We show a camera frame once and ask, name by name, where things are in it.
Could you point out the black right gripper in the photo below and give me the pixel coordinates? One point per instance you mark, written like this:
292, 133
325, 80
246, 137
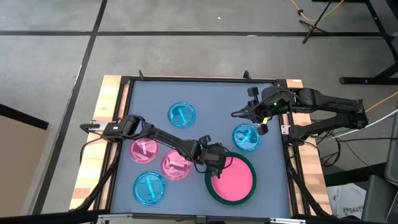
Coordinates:
276, 101

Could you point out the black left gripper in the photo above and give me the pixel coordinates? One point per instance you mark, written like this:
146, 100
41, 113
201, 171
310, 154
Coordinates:
213, 155

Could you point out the large opaque pink plate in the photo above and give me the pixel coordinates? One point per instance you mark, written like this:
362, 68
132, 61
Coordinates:
233, 183

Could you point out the clear blue plate crossed tape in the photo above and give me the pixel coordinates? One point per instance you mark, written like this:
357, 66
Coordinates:
241, 144

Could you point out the clear pink plastic plate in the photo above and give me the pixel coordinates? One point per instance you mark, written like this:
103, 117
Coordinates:
174, 172
140, 155

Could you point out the clear blue plastic plate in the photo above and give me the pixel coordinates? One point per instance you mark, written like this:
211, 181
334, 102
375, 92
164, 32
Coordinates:
174, 107
141, 193

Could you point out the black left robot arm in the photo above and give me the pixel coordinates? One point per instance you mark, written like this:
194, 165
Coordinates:
161, 137

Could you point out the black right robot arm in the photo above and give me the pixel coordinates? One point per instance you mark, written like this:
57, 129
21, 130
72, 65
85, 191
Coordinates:
326, 104

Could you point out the large green plastic plate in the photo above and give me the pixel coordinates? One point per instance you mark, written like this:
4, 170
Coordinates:
230, 203

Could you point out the black tripod stand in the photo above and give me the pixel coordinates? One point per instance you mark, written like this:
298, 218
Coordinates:
314, 26

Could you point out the black desk foot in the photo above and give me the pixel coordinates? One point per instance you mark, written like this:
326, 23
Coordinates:
351, 175

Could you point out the white printed box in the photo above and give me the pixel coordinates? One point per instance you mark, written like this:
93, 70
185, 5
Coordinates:
348, 202

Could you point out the gray panel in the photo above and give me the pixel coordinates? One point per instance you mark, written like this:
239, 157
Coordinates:
392, 155

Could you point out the black crossbar with silver brackets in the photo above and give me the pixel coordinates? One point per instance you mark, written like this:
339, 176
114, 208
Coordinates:
46, 217

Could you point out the brown board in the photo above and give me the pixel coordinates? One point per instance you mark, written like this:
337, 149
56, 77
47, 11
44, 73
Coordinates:
18, 161

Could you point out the black frame bracket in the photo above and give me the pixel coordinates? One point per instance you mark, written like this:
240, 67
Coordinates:
141, 75
247, 75

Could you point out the black metal desk frame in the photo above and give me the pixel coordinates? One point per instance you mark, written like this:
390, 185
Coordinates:
367, 80

